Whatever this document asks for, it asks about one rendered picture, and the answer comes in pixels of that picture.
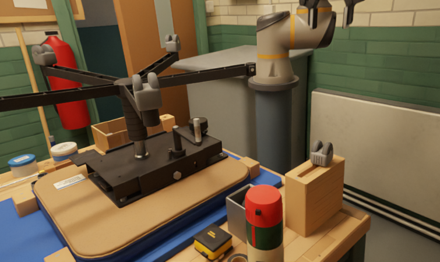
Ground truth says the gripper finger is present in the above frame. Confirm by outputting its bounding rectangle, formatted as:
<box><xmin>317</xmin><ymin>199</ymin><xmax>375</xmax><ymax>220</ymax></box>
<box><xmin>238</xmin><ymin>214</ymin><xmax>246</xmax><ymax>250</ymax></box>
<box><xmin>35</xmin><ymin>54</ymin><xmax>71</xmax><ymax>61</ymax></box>
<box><xmin>299</xmin><ymin>0</ymin><xmax>332</xmax><ymax>30</ymax></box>
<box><xmin>343</xmin><ymin>0</ymin><xmax>365</xmax><ymax>30</ymax></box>

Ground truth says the grey twin-wheel castor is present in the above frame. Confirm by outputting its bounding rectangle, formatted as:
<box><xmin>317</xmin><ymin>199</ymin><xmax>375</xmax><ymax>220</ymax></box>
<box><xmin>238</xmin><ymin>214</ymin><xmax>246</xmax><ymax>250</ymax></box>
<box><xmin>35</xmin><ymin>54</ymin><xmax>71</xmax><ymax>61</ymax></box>
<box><xmin>31</xmin><ymin>44</ymin><xmax>58</xmax><ymax>68</ymax></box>
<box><xmin>309</xmin><ymin>140</ymin><xmax>335</xmax><ymax>168</ymax></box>
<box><xmin>164</xmin><ymin>33</ymin><xmax>182</xmax><ymax>53</ymax></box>
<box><xmin>132</xmin><ymin>71</ymin><xmax>164</xmax><ymax>128</ymax></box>

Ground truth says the black tension knob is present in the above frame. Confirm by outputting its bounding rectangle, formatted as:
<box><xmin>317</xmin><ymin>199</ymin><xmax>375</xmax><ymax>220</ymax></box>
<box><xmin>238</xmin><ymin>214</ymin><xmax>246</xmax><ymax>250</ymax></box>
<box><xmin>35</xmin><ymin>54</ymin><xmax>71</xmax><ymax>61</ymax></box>
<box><xmin>188</xmin><ymin>116</ymin><xmax>209</xmax><ymax>137</ymax></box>

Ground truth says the white-tipped lever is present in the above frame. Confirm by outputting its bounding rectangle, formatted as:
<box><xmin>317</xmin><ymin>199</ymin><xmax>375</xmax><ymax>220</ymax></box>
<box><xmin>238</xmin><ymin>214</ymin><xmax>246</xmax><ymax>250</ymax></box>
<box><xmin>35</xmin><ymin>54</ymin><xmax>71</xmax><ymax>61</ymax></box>
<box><xmin>192</xmin><ymin>117</ymin><xmax>203</xmax><ymax>144</ymax></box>

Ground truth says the grey metal bin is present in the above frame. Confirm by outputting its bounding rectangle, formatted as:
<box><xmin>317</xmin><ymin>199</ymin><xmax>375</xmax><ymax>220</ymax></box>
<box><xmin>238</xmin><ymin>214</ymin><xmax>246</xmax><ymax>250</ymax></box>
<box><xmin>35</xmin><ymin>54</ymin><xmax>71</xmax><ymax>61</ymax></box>
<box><xmin>225</xmin><ymin>183</ymin><xmax>256</xmax><ymax>244</ymax></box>

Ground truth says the black seat mechanism plate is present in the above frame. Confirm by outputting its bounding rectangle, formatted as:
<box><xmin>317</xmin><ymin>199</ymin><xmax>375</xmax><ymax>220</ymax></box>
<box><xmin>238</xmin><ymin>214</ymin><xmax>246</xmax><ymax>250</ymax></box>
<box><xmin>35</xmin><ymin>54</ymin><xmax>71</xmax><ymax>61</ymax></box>
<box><xmin>69</xmin><ymin>125</ymin><xmax>229</xmax><ymax>209</ymax></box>

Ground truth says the black star chair base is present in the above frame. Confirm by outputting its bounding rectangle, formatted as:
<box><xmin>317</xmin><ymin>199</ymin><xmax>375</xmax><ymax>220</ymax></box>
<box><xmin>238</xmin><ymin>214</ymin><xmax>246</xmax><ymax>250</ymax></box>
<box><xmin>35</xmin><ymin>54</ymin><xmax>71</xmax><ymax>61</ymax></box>
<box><xmin>0</xmin><ymin>51</ymin><xmax>257</xmax><ymax>116</ymax></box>

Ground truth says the tan seat cushion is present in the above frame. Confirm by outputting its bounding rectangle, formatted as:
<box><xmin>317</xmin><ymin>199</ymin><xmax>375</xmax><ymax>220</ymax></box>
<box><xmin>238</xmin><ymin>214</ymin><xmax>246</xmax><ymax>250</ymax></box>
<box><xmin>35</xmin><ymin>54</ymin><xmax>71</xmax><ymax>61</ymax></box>
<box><xmin>33</xmin><ymin>154</ymin><xmax>251</xmax><ymax>262</ymax></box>

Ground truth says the grey cabinet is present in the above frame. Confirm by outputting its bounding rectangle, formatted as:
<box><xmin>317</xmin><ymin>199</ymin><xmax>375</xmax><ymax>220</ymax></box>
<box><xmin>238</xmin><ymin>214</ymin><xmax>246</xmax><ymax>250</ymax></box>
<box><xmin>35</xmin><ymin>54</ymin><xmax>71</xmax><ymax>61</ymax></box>
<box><xmin>171</xmin><ymin>44</ymin><xmax>315</xmax><ymax>172</ymax></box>

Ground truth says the white radiator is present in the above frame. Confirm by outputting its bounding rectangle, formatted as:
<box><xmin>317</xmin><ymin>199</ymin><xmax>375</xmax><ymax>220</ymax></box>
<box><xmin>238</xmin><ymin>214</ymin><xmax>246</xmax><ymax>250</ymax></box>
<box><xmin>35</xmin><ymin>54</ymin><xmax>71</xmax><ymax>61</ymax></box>
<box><xmin>308</xmin><ymin>87</ymin><xmax>440</xmax><ymax>229</ymax></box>

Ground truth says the small wooden block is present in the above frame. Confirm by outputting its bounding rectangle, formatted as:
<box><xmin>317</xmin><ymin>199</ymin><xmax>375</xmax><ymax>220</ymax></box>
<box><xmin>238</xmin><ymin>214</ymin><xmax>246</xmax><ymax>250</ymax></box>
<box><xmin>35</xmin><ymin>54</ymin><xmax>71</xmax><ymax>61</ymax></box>
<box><xmin>10</xmin><ymin>190</ymin><xmax>40</xmax><ymax>218</ymax></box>
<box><xmin>43</xmin><ymin>246</ymin><xmax>77</xmax><ymax>262</ymax></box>
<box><xmin>238</xmin><ymin>156</ymin><xmax>261</xmax><ymax>180</ymax></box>

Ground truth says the brown door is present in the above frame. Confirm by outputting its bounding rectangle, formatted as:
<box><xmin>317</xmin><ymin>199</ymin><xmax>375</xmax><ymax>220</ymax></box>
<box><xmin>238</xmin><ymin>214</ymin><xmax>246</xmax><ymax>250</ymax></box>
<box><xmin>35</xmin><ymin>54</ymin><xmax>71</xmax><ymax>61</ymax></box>
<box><xmin>112</xmin><ymin>0</ymin><xmax>199</xmax><ymax>127</ymax></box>

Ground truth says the tall wooden block stand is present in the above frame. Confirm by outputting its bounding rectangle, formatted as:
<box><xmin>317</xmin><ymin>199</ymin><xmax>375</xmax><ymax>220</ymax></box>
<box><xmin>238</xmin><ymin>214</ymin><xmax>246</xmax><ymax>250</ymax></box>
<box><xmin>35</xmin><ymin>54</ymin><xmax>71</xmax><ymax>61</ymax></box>
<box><xmin>284</xmin><ymin>154</ymin><xmax>346</xmax><ymax>238</ymax></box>

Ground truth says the black gas lift column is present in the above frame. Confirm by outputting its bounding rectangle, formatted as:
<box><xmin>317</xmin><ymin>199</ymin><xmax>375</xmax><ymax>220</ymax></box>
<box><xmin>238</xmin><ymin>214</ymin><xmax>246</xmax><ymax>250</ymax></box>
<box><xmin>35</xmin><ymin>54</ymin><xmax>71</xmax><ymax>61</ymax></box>
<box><xmin>120</xmin><ymin>87</ymin><xmax>150</xmax><ymax>161</ymax></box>

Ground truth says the red-capped spray can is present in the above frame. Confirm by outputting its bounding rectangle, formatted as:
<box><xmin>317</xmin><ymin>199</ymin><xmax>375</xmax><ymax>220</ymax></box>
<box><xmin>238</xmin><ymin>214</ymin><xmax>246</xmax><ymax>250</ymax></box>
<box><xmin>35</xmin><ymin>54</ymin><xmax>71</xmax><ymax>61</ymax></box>
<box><xmin>244</xmin><ymin>184</ymin><xmax>284</xmax><ymax>262</ymax></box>

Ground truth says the open wooden box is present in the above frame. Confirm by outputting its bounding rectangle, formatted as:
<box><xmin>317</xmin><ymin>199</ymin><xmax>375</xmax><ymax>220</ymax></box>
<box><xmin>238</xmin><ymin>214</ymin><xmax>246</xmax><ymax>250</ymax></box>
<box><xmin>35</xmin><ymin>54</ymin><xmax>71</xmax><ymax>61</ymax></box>
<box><xmin>90</xmin><ymin>113</ymin><xmax>177</xmax><ymax>154</ymax></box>

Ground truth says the yellow black tape measure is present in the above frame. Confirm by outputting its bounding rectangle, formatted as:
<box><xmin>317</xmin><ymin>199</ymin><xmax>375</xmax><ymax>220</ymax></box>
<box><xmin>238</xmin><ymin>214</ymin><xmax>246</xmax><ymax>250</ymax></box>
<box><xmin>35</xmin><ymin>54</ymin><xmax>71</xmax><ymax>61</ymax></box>
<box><xmin>192</xmin><ymin>222</ymin><xmax>234</xmax><ymax>261</ymax></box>

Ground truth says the red fire extinguisher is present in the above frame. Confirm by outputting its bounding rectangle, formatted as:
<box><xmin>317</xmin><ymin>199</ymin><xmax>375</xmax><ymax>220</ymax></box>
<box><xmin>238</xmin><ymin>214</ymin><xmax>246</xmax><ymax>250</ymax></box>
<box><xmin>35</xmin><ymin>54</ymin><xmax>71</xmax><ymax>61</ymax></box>
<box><xmin>40</xmin><ymin>30</ymin><xmax>92</xmax><ymax>131</ymax></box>

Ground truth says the cork notice board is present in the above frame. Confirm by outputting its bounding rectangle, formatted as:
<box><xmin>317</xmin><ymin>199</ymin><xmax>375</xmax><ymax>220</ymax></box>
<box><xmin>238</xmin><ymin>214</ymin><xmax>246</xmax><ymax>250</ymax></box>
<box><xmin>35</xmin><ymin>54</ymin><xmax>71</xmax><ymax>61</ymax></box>
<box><xmin>0</xmin><ymin>0</ymin><xmax>86</xmax><ymax>25</ymax></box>

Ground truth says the white tub blue lid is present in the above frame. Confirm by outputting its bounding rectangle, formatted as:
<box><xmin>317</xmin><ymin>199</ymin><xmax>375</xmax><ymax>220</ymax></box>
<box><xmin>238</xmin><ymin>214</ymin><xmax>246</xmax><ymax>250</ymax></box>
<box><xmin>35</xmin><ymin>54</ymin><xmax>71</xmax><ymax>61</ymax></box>
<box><xmin>6</xmin><ymin>153</ymin><xmax>38</xmax><ymax>178</ymax></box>

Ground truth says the thin silver rod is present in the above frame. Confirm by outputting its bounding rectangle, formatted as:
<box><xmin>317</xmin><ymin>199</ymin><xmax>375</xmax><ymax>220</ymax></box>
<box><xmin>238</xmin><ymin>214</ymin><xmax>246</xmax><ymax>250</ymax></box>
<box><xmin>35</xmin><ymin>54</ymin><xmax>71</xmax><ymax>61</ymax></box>
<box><xmin>0</xmin><ymin>171</ymin><xmax>48</xmax><ymax>194</ymax></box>

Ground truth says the blue mat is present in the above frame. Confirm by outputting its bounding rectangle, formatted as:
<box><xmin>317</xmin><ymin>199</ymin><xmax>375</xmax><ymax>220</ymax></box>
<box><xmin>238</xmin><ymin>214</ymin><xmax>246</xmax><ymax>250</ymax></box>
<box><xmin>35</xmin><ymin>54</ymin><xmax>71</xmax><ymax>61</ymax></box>
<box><xmin>0</xmin><ymin>150</ymin><xmax>283</xmax><ymax>262</ymax></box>

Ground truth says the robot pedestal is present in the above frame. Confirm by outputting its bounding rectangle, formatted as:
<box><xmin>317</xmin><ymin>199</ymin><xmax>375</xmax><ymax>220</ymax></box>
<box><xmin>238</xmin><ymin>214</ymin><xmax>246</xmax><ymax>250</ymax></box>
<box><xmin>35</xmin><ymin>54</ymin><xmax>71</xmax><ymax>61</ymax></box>
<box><xmin>247</xmin><ymin>75</ymin><xmax>300</xmax><ymax>176</ymax></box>

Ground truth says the wooden broom handle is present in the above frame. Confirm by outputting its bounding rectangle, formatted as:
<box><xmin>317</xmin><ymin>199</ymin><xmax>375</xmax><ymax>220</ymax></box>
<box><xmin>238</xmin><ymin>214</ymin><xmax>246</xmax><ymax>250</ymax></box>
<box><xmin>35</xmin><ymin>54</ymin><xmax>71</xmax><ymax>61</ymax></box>
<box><xmin>14</xmin><ymin>27</ymin><xmax>53</xmax><ymax>158</ymax></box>

